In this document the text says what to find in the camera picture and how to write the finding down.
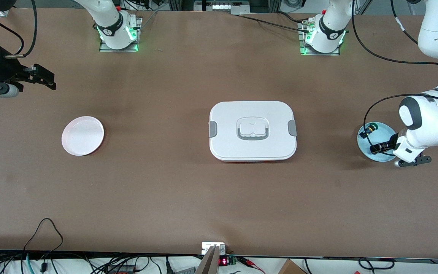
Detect black looped cable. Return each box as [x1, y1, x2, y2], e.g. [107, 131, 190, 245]
[23, 218, 64, 263]

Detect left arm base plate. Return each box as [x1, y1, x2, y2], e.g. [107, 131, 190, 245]
[298, 21, 341, 56]

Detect green push button switch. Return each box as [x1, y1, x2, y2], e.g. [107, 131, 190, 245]
[359, 123, 379, 139]

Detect black cable to arm base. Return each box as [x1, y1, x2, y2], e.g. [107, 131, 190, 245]
[238, 11, 313, 35]

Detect tangled black cable bundle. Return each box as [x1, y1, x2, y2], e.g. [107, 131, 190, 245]
[0, 249, 204, 274]

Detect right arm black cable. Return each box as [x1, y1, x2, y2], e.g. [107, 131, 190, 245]
[0, 0, 39, 59]

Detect cardboard box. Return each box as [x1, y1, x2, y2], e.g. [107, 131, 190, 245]
[278, 259, 308, 274]

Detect white lidded container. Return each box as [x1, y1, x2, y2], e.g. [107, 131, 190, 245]
[208, 101, 297, 162]

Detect pink round plate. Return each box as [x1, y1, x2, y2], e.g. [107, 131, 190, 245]
[62, 116, 105, 156]

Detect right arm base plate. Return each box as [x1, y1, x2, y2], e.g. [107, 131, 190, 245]
[99, 16, 143, 53]

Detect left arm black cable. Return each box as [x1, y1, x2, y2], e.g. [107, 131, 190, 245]
[351, 0, 438, 156]

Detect thin black cable loop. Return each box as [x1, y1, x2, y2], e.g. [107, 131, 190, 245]
[358, 258, 395, 271]

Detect light blue round plate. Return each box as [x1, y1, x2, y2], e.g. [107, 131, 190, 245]
[357, 122, 399, 162]

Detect white power strip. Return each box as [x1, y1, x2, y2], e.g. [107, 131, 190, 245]
[194, 0, 250, 15]

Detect grey slanted bar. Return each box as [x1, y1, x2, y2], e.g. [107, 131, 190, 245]
[195, 245, 220, 274]

